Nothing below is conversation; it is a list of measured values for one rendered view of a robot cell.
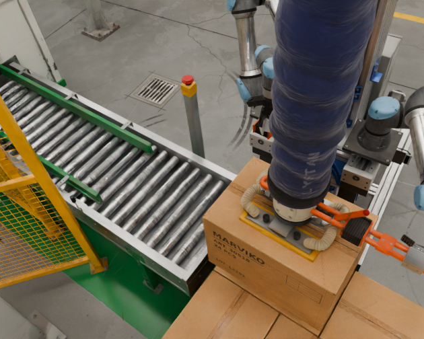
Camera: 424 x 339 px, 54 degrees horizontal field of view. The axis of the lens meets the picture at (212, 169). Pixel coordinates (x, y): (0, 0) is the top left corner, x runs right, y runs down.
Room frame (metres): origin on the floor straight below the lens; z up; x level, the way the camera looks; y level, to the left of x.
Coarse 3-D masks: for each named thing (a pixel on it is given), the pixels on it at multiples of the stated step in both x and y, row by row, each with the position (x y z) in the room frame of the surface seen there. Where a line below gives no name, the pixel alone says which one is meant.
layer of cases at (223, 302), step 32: (224, 288) 0.85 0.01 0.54; (352, 288) 0.77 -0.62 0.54; (384, 288) 0.75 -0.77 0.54; (192, 320) 0.71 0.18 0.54; (224, 320) 0.69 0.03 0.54; (256, 320) 0.67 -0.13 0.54; (288, 320) 0.65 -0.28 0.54; (352, 320) 0.62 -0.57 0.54; (384, 320) 0.60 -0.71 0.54; (416, 320) 0.59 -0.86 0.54
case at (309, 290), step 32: (256, 160) 1.21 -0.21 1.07; (224, 192) 1.05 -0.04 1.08; (224, 224) 0.89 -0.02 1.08; (224, 256) 0.87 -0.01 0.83; (256, 256) 0.77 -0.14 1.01; (288, 256) 0.72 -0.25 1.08; (320, 256) 0.70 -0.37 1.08; (352, 256) 0.69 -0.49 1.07; (256, 288) 0.76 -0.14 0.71; (288, 288) 0.66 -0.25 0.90; (320, 288) 0.59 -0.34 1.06; (320, 320) 0.56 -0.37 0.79
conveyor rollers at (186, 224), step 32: (32, 96) 2.55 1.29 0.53; (0, 128) 2.22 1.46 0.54; (32, 128) 2.20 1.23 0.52; (96, 128) 2.10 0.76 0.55; (64, 160) 1.85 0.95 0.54; (96, 160) 1.82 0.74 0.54; (128, 160) 1.78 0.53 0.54; (160, 160) 1.75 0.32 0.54; (128, 192) 1.52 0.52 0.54; (160, 192) 1.49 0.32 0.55; (192, 192) 1.46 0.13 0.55; (128, 224) 1.29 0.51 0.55
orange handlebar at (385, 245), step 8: (264, 176) 1.01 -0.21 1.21; (264, 184) 0.97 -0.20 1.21; (328, 208) 0.83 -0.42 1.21; (320, 216) 0.80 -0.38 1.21; (328, 216) 0.79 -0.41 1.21; (336, 224) 0.76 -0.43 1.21; (376, 232) 0.71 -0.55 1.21; (368, 240) 0.68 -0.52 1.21; (384, 240) 0.67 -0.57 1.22; (392, 240) 0.66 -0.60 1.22; (376, 248) 0.65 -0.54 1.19; (384, 248) 0.64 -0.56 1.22; (392, 248) 0.63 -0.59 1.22; (400, 248) 0.64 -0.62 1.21; (408, 248) 0.63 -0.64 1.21; (392, 256) 0.61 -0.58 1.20; (400, 256) 0.60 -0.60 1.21
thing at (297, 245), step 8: (240, 216) 0.91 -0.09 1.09; (248, 216) 0.90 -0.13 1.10; (264, 216) 0.88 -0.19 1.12; (272, 216) 0.89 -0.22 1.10; (248, 224) 0.87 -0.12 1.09; (256, 224) 0.87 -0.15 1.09; (264, 224) 0.86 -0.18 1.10; (264, 232) 0.83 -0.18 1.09; (272, 232) 0.82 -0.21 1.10; (296, 232) 0.79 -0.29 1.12; (304, 232) 0.81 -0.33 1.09; (280, 240) 0.78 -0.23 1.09; (288, 240) 0.78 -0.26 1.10; (296, 240) 0.77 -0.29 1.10; (288, 248) 0.75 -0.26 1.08; (296, 248) 0.74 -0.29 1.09; (304, 248) 0.73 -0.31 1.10; (304, 256) 0.70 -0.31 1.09; (312, 256) 0.70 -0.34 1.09
